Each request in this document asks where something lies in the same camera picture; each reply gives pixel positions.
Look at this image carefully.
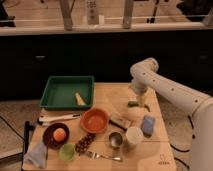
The small metal cup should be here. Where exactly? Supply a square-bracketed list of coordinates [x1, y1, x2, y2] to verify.
[109, 132, 123, 148]

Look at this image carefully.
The orange bowl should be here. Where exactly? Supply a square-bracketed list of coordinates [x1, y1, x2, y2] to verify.
[80, 108, 109, 134]

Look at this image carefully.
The black cable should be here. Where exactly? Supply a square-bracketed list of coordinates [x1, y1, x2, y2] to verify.
[170, 114, 196, 171]

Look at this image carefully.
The brown grape bunch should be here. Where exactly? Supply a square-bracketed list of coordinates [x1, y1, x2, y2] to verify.
[75, 133, 96, 154]

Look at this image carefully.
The small green cup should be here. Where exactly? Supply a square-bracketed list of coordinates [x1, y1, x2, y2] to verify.
[59, 143, 75, 161]

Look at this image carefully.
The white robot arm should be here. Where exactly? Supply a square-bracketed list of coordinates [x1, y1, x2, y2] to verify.
[130, 58, 213, 171]

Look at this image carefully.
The white paper cup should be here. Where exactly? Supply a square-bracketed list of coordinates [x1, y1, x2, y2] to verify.
[125, 126, 143, 147]

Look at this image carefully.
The silver fork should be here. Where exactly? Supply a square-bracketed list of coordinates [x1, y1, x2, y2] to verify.
[85, 151, 123, 162]

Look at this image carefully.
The green pepper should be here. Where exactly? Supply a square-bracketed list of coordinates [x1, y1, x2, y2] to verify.
[127, 100, 152, 113]

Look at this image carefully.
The yellow corn piece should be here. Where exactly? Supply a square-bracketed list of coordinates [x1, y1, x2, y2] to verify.
[75, 93, 86, 106]

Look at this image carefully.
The orange fruit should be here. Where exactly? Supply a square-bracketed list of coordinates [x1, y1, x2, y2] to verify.
[53, 128, 66, 142]

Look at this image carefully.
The black table clamp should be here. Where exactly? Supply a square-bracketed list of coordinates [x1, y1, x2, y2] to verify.
[22, 121, 35, 155]

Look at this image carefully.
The blue grey cloth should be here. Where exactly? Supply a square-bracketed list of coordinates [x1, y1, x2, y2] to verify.
[23, 141, 47, 169]

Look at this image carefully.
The green plastic tray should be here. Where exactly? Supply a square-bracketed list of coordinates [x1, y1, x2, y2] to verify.
[40, 76, 94, 111]

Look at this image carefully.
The white handled utensil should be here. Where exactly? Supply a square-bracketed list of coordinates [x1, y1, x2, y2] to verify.
[38, 114, 81, 124]

